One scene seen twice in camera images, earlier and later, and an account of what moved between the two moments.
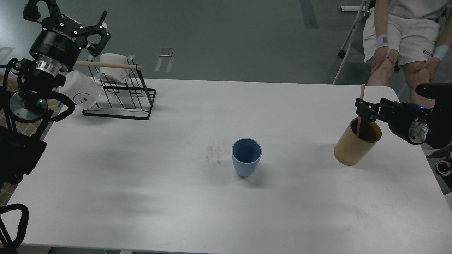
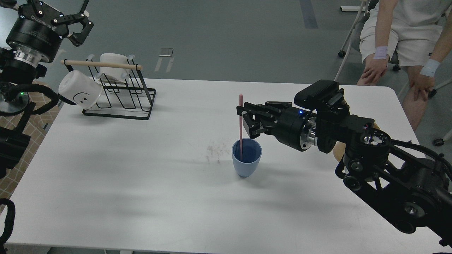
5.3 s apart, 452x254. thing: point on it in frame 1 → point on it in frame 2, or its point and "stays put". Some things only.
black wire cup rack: x=120 y=90 stays put
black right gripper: x=409 y=121 → x=295 y=126
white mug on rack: x=112 y=74 stays put
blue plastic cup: x=246 y=153 stays put
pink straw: x=362 y=92 → x=241 y=119
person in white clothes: x=417 y=33 stays put
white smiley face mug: x=85 y=92 stays put
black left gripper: x=56 y=48 → x=41 y=28
